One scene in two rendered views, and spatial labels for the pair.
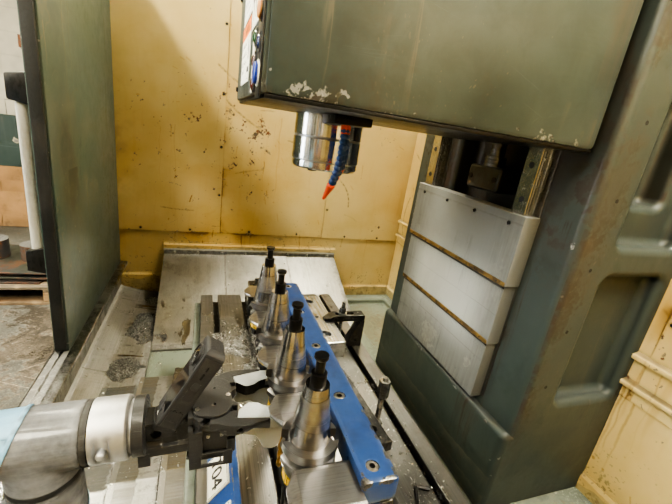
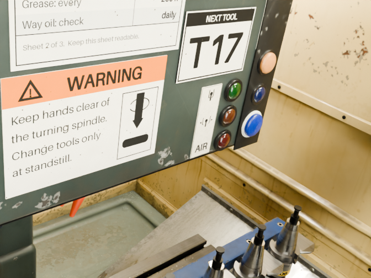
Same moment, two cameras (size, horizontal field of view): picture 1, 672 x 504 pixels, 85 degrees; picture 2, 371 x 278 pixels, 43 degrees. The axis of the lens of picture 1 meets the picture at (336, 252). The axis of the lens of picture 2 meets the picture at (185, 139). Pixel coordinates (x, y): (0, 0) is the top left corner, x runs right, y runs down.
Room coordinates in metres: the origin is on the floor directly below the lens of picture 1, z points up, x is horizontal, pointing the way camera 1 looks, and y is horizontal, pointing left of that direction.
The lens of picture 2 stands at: (0.87, 0.59, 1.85)
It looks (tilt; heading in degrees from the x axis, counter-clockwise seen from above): 28 degrees down; 244
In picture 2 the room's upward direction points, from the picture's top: 10 degrees clockwise
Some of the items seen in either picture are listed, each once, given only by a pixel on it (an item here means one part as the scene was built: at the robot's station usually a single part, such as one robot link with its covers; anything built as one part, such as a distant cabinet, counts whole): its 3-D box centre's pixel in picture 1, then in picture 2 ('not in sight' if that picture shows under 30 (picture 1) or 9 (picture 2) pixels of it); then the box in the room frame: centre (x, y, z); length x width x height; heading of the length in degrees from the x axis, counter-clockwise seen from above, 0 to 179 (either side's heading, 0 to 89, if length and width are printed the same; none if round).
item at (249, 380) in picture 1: (264, 391); not in sight; (0.45, 0.07, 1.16); 0.09 x 0.03 x 0.06; 127
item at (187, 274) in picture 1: (262, 301); not in sight; (1.54, 0.30, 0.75); 0.89 x 0.67 x 0.26; 111
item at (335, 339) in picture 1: (294, 324); not in sight; (1.00, 0.09, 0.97); 0.29 x 0.23 x 0.05; 21
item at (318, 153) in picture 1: (326, 143); not in sight; (0.92, 0.06, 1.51); 0.16 x 0.16 x 0.12
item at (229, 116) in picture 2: not in sight; (228, 116); (0.62, 0.17, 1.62); 0.02 x 0.01 x 0.02; 21
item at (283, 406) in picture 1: (297, 408); (266, 262); (0.37, 0.02, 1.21); 0.07 x 0.05 x 0.01; 111
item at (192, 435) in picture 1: (188, 422); not in sight; (0.38, 0.16, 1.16); 0.12 x 0.08 x 0.09; 111
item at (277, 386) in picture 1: (288, 379); (248, 273); (0.42, 0.04, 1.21); 0.06 x 0.06 x 0.03
